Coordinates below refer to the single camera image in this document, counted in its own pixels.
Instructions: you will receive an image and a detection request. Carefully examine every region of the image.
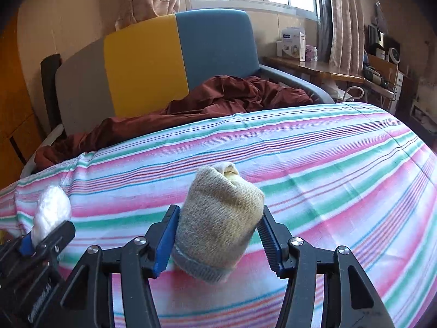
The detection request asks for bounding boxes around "cluttered side shelf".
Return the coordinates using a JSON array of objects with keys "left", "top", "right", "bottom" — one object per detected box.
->
[{"left": 362, "top": 24, "right": 410, "bottom": 113}]

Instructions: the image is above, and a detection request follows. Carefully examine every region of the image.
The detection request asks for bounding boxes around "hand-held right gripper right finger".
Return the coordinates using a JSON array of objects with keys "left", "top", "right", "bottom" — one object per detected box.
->
[{"left": 258, "top": 205, "right": 397, "bottom": 328}]

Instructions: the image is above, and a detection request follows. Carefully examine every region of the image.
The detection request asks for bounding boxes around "maroon duvet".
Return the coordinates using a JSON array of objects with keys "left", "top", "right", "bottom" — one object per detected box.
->
[{"left": 34, "top": 75, "right": 315, "bottom": 171}]

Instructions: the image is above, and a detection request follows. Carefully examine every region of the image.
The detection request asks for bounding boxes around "white sock roll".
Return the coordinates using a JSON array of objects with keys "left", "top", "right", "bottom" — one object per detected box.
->
[{"left": 31, "top": 184, "right": 72, "bottom": 247}]

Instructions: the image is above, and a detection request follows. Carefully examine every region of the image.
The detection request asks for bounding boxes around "dark wardrobe handle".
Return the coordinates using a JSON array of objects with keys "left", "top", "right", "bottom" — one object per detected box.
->
[{"left": 10, "top": 137, "right": 26, "bottom": 165}]

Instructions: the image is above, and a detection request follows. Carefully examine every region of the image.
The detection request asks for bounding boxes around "beige grey sock roll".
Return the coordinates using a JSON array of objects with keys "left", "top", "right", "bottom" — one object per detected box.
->
[{"left": 171, "top": 164, "right": 265, "bottom": 284}]

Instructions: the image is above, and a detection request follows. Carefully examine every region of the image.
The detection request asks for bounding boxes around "wooden wardrobe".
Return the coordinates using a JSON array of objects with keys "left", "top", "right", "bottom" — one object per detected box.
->
[{"left": 0, "top": 14, "right": 45, "bottom": 188}]

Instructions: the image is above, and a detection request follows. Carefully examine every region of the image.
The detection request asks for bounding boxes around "black rolled mat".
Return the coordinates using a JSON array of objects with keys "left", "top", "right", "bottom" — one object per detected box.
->
[{"left": 40, "top": 54, "right": 63, "bottom": 134}]

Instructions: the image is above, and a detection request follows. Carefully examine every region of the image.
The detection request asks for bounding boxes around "striped bedsheet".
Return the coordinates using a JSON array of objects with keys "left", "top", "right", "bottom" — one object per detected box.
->
[{"left": 0, "top": 102, "right": 437, "bottom": 328}]

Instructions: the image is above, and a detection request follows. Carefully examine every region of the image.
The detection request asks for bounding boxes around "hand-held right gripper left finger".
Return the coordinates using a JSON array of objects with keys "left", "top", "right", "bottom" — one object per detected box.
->
[{"left": 61, "top": 204, "right": 181, "bottom": 328}]

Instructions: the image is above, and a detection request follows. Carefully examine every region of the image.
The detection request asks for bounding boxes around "white cable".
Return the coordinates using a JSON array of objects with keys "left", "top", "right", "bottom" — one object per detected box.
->
[{"left": 341, "top": 85, "right": 367, "bottom": 103}]

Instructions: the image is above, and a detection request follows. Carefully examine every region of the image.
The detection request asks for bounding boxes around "white appliance box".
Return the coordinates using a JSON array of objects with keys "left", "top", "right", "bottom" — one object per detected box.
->
[{"left": 276, "top": 27, "right": 306, "bottom": 61}]

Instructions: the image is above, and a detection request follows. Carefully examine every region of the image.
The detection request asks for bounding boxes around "grey yellow blue headboard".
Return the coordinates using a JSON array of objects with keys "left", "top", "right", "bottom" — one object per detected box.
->
[{"left": 55, "top": 8, "right": 262, "bottom": 134}]

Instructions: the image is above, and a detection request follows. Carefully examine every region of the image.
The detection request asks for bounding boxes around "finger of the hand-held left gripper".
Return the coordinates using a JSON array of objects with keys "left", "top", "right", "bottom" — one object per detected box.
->
[
  {"left": 34, "top": 221, "right": 76, "bottom": 257},
  {"left": 19, "top": 233, "right": 36, "bottom": 257}
]

